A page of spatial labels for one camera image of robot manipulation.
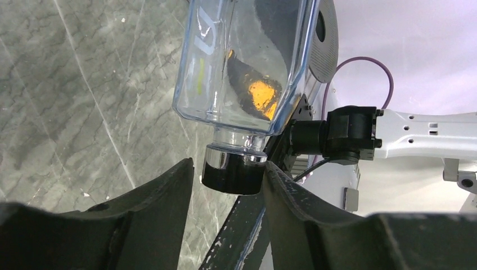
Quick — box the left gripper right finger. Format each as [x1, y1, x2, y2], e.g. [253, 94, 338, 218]
[263, 162, 476, 269]

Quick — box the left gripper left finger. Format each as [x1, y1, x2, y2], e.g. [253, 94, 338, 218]
[1, 158, 194, 269]

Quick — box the clear stoppered glass bottle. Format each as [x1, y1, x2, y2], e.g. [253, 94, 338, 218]
[172, 1, 320, 195]

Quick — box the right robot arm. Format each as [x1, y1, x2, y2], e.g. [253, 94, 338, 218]
[298, 109, 476, 215]

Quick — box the yellow black screwdriver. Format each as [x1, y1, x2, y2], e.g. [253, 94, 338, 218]
[227, 49, 282, 121]

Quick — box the grey round speaker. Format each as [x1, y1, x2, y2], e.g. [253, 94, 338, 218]
[308, 0, 339, 84]

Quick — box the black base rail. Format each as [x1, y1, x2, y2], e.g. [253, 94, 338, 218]
[198, 94, 313, 269]

